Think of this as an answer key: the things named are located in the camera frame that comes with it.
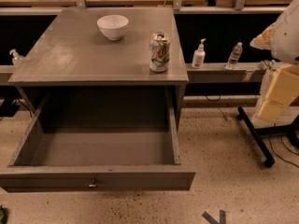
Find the white ceramic bowl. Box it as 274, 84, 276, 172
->
97, 15, 129, 40

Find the grey drawer cabinet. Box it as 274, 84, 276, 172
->
9, 7, 188, 126

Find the black wheeled stand base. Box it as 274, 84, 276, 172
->
237, 107, 299, 168

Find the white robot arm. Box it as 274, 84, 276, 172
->
249, 0, 299, 122

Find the grey top drawer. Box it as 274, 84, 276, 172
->
0, 87, 195, 192

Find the crumpled plastic wrapper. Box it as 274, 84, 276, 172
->
260, 60, 276, 70

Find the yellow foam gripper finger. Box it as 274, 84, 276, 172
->
255, 64, 299, 122

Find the clear pump sanitizer bottle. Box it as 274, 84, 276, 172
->
9, 49, 24, 67

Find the white pump lotion bottle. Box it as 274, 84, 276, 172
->
192, 38, 206, 68

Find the clear plastic water bottle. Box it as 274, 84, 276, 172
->
225, 42, 243, 70

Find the crushed soda can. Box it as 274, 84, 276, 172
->
149, 32, 170, 72

